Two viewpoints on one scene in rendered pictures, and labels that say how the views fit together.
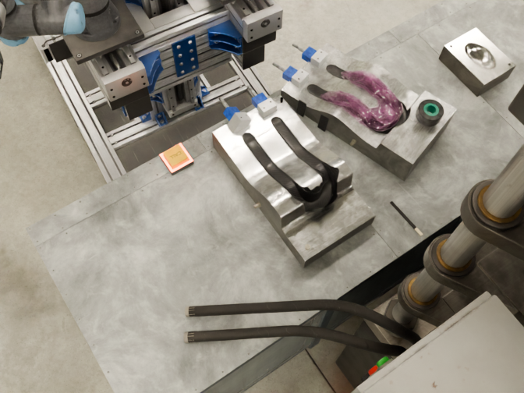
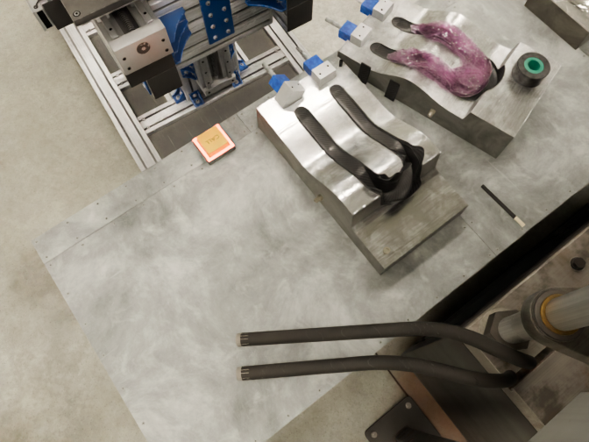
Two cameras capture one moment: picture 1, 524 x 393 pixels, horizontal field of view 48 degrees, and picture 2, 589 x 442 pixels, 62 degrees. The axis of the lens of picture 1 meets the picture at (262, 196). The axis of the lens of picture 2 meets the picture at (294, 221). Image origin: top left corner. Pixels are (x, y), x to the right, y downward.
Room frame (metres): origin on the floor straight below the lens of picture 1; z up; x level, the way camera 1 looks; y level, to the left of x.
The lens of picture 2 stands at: (0.32, 0.07, 1.92)
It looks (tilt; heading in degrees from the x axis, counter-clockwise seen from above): 70 degrees down; 0
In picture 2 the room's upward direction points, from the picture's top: straight up
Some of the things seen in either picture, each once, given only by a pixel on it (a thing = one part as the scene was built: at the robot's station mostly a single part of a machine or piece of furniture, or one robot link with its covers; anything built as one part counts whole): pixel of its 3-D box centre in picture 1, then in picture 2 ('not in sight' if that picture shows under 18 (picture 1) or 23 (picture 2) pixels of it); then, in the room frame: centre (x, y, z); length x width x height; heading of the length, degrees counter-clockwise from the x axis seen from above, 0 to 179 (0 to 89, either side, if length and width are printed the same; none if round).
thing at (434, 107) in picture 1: (430, 112); (530, 69); (1.07, -0.51, 0.93); 0.08 x 0.08 x 0.04
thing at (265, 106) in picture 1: (258, 99); (312, 64); (1.12, 0.02, 0.89); 0.13 x 0.05 x 0.05; 36
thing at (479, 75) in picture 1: (476, 61); (573, 5); (1.36, -0.72, 0.84); 0.20 x 0.15 x 0.07; 36
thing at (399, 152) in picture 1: (365, 104); (443, 63); (1.15, -0.33, 0.86); 0.50 x 0.26 x 0.11; 54
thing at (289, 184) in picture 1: (292, 160); (361, 139); (0.88, -0.09, 0.92); 0.35 x 0.16 x 0.09; 36
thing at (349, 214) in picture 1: (292, 174); (359, 156); (0.87, -0.09, 0.87); 0.50 x 0.26 x 0.14; 36
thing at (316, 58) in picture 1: (307, 53); (367, 4); (1.35, -0.14, 0.86); 0.13 x 0.05 x 0.05; 54
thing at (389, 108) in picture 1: (365, 97); (445, 53); (1.14, -0.32, 0.90); 0.26 x 0.18 x 0.08; 54
